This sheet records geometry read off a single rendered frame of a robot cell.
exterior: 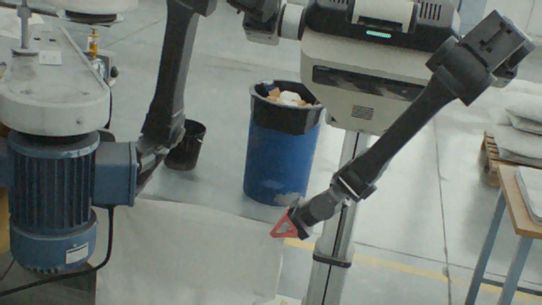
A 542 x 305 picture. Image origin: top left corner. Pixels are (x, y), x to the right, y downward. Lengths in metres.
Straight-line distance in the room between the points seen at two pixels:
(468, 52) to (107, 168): 0.65
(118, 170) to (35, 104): 0.19
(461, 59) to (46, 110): 0.69
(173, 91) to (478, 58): 0.60
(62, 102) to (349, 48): 0.84
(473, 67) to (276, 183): 2.70
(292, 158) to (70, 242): 2.62
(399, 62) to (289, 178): 2.18
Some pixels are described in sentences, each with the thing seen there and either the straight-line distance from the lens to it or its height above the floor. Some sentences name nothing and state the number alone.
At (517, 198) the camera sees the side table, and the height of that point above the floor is 0.75.
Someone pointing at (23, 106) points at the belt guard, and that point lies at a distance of 1.07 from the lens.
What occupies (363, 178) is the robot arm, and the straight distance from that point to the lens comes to 1.38.
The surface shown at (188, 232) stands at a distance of 1.53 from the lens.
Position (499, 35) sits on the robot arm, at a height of 1.59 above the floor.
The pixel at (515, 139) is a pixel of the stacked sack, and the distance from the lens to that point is 4.74.
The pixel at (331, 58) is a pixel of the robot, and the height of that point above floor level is 1.39.
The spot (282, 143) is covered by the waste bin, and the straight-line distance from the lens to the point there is 3.65.
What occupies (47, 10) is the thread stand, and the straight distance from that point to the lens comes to 1.28.
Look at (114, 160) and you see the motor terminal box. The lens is 1.15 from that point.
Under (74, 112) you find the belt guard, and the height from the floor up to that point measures 1.40.
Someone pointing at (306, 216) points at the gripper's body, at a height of 1.11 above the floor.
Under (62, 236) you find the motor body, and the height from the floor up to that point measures 1.17.
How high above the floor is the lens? 1.79
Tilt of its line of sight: 23 degrees down
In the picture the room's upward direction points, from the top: 9 degrees clockwise
